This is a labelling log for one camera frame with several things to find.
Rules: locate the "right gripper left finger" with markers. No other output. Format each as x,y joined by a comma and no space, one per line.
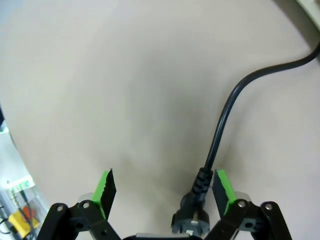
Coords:
97,215

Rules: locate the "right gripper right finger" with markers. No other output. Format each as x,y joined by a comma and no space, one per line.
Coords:
231,215

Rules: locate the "yellow box with red button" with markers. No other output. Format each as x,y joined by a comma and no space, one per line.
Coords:
22,220

